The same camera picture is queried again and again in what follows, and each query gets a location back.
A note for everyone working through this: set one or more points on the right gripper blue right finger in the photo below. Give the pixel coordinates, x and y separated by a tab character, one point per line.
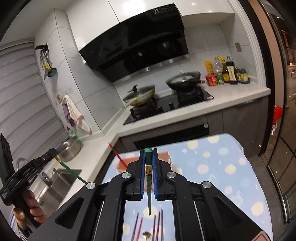
155	172

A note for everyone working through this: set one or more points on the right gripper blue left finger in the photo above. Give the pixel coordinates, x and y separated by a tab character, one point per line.
142	172

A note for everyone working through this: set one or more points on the bright red chopstick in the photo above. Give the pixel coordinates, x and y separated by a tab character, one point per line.
116	154

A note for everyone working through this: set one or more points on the green chopstick gold band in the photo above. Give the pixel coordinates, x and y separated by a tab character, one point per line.
69	170

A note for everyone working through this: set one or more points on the dark maroon chopstick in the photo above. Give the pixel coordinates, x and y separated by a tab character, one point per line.
134	228

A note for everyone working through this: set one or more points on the purple brown chopstick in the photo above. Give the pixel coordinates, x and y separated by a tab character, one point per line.
162	226

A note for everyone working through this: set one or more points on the gold flower spoon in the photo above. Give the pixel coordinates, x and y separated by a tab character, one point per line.
146	235

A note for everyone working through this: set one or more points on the red twisted chopstick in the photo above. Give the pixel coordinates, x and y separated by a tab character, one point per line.
139	229

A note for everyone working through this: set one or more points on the person's left hand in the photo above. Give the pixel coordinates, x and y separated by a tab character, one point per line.
35	210

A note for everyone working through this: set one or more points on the chrome faucet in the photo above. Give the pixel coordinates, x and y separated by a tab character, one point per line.
28	171

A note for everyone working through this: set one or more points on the steel sink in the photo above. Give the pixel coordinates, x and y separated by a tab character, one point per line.
53	190

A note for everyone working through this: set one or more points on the beige wok with lid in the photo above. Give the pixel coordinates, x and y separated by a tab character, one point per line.
139	96

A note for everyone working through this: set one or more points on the black gas stove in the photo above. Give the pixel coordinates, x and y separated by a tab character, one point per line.
167	103

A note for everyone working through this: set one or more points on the stainless steel bowl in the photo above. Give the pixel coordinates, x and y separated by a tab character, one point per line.
69	149

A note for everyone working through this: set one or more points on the blue patterned tablecloth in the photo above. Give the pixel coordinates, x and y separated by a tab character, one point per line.
218	159

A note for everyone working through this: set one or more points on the green dish soap bottle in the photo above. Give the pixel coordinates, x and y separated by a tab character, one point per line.
72	134

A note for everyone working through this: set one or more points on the pink hanging towel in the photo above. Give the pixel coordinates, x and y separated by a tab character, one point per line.
76	115

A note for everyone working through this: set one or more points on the purple hanging cloth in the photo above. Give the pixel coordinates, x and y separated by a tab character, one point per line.
67	115

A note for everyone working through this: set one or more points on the dark red chopstick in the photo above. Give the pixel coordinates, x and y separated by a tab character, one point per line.
157	229

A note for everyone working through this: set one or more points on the black wok with lid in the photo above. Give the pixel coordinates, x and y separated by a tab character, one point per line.
185	81

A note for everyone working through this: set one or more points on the red instant noodle cup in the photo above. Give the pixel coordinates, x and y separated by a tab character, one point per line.
211	79

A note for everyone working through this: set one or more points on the small green cap jar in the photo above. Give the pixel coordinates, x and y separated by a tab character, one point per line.
220	79

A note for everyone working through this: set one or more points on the yellow seasoning packet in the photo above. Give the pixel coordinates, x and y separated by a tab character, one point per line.
209	67

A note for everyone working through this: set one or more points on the brown sauce bottle yellow cap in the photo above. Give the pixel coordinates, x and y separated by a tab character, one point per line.
224	70

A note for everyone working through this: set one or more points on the clear plastic bottle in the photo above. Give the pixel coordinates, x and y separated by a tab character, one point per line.
217	65

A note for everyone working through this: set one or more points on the small green jar set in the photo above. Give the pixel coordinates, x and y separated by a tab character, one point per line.
242	75

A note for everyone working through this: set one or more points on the dark soy sauce bottle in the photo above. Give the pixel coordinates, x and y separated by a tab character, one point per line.
231	71

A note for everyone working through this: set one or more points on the black range hood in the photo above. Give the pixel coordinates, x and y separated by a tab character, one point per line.
138	44

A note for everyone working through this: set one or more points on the hanging utensil rack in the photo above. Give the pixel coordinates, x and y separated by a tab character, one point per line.
45	61

